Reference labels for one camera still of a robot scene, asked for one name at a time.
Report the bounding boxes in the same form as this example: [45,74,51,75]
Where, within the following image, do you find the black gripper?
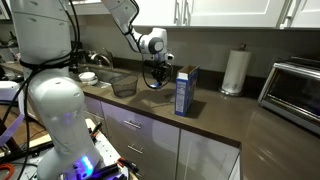
[151,61,173,89]

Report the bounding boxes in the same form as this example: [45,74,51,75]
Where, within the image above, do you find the blue open cardboard box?
[173,64,200,118]

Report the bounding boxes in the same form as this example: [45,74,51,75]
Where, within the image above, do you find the chrome sink faucet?
[89,48,115,70]

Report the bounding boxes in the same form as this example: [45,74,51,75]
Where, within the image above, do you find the grey base cabinet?
[83,94,242,180]

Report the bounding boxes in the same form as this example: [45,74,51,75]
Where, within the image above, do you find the white paper towel roll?
[219,43,253,98]

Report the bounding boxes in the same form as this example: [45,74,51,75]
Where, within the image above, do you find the black screwdriver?
[90,121,104,138]

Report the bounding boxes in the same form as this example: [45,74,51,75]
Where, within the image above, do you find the dark coffee machine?
[68,39,88,73]

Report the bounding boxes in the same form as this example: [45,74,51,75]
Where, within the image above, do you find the white upper cabinets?
[0,0,320,30]

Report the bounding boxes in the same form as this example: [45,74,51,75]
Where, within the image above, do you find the silver toaster oven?
[257,55,320,135]

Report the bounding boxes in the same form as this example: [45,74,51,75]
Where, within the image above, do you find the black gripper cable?
[141,53,174,90]

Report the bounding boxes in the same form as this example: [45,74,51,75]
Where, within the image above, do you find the black wire mesh basket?
[109,74,139,99]

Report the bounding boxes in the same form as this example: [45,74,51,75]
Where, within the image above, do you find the silver drawer handle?
[127,143,145,155]
[123,119,143,130]

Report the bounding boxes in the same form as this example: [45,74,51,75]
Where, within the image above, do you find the purple strap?
[0,113,26,148]

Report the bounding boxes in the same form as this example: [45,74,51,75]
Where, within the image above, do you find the orange ring cable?
[0,162,16,180]

